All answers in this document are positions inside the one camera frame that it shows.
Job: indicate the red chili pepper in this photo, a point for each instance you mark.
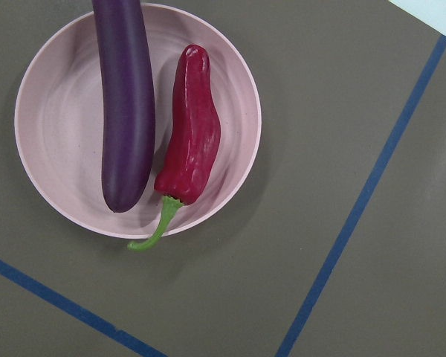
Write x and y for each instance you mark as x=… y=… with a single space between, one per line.
x=194 y=142

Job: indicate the pink plate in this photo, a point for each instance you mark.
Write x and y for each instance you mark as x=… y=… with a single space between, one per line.
x=59 y=122

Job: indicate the purple eggplant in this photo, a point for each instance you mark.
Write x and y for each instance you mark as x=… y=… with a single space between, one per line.
x=128 y=102

